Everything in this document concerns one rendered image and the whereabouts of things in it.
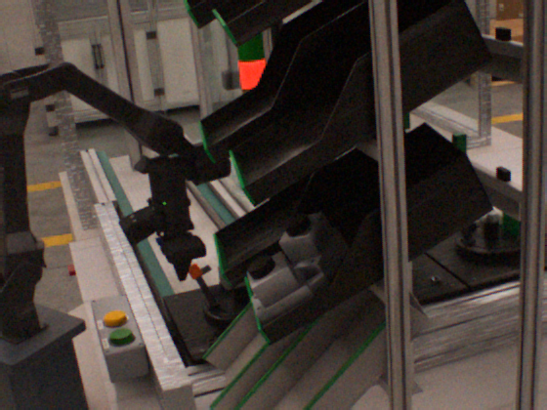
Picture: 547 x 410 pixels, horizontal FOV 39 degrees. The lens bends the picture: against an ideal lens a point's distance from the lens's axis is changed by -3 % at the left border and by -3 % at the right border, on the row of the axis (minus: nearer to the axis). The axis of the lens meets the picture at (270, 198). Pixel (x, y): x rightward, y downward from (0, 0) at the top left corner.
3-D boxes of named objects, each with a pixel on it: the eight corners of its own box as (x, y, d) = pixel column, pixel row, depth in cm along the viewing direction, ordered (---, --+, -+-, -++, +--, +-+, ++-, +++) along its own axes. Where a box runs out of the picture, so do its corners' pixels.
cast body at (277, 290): (270, 335, 86) (235, 287, 83) (264, 315, 90) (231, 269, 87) (336, 295, 85) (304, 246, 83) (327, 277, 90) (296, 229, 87)
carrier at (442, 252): (470, 297, 138) (471, 231, 133) (407, 247, 159) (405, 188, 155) (581, 266, 144) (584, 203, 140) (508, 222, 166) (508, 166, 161)
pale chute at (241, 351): (235, 424, 105) (209, 408, 103) (226, 371, 117) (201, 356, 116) (373, 268, 100) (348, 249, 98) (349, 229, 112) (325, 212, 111)
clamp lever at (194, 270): (209, 307, 134) (188, 272, 131) (206, 302, 136) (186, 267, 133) (227, 296, 135) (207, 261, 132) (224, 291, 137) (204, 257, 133)
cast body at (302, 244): (330, 283, 88) (299, 235, 86) (299, 289, 91) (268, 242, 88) (355, 236, 94) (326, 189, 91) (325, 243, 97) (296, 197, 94)
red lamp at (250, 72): (245, 90, 143) (242, 63, 141) (237, 85, 147) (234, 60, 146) (272, 86, 144) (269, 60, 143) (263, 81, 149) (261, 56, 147)
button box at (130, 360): (110, 384, 132) (104, 352, 130) (96, 327, 151) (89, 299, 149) (150, 374, 134) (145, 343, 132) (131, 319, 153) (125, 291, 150)
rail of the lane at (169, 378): (173, 443, 122) (162, 386, 118) (101, 240, 202) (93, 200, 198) (207, 434, 123) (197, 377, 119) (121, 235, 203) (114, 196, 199)
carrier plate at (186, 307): (194, 370, 125) (192, 359, 124) (164, 306, 146) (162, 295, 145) (335, 334, 131) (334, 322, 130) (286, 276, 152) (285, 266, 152)
